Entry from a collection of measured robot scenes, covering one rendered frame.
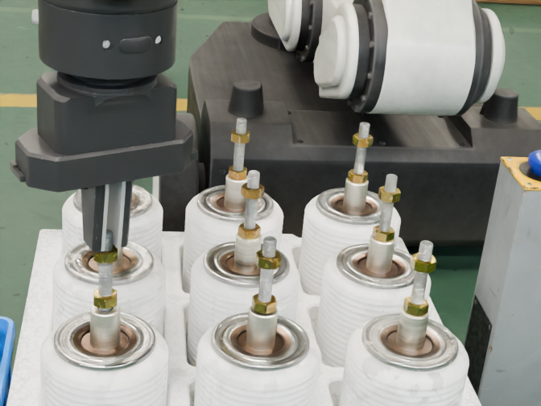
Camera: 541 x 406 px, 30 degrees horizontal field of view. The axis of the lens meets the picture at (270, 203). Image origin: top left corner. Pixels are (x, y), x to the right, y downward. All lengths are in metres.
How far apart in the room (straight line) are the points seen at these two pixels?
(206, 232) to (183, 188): 0.32
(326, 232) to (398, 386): 0.25
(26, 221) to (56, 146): 0.83
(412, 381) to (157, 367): 0.19
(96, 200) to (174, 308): 0.27
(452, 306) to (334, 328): 0.48
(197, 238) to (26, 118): 0.92
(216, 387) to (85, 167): 0.20
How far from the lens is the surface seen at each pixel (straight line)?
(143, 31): 0.63
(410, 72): 1.15
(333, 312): 0.89
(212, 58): 1.66
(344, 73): 1.16
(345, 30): 1.17
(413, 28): 1.15
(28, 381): 0.86
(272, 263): 0.74
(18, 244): 1.43
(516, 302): 1.01
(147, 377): 0.75
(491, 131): 1.38
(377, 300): 0.87
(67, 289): 0.85
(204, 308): 0.87
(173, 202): 1.27
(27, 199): 1.55
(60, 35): 0.64
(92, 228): 0.71
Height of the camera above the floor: 0.69
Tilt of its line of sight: 26 degrees down
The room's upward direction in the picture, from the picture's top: 5 degrees clockwise
